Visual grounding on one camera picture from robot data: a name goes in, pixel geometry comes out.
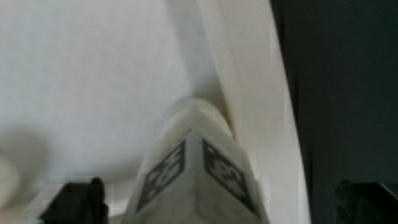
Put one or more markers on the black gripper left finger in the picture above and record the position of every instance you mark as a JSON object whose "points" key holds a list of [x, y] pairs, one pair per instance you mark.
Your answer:
{"points": [[78, 206]]}

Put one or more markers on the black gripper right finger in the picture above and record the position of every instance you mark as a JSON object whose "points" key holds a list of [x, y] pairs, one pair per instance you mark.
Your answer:
{"points": [[366, 203]]}

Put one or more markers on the white table leg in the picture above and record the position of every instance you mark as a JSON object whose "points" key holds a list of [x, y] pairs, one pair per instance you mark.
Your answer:
{"points": [[196, 187]]}

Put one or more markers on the white square tabletop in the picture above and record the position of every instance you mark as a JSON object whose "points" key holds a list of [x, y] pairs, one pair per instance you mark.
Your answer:
{"points": [[103, 60]]}

